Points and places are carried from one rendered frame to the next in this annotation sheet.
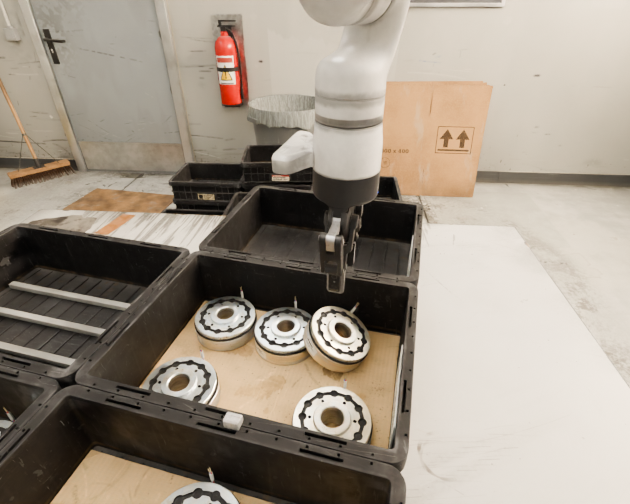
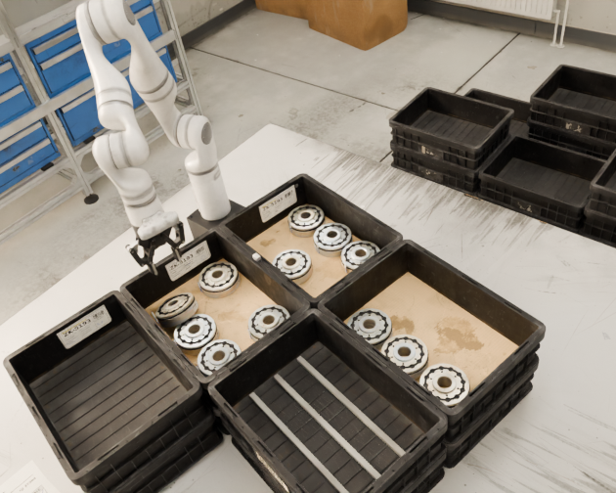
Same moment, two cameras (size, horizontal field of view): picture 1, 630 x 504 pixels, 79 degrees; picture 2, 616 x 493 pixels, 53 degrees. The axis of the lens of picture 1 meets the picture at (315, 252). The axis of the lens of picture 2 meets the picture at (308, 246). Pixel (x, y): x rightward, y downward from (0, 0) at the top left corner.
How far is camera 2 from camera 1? 1.50 m
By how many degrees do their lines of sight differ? 94
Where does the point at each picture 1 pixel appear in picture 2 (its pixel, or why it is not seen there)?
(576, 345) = (36, 311)
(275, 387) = (225, 314)
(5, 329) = (366, 444)
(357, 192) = not seen: hidden behind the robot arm
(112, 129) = not seen: outside the picture
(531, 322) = (30, 336)
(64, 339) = (325, 411)
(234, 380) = (242, 327)
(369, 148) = not seen: hidden behind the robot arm
